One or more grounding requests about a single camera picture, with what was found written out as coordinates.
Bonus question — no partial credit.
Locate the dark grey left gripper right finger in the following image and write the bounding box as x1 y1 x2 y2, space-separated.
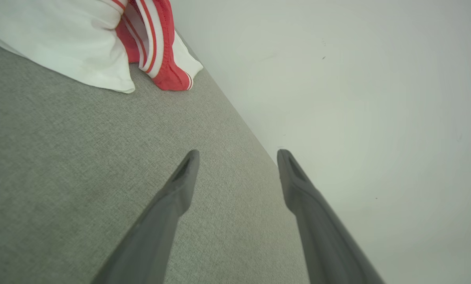
277 149 385 284

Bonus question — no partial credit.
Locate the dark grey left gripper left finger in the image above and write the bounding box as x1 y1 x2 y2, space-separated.
90 149 200 284

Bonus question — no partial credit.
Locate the red jersey with white sleeves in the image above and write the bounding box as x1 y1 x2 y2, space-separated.
0 0 203 94

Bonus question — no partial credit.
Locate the grey fabric sofa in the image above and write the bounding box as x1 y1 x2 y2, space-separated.
0 30 311 284

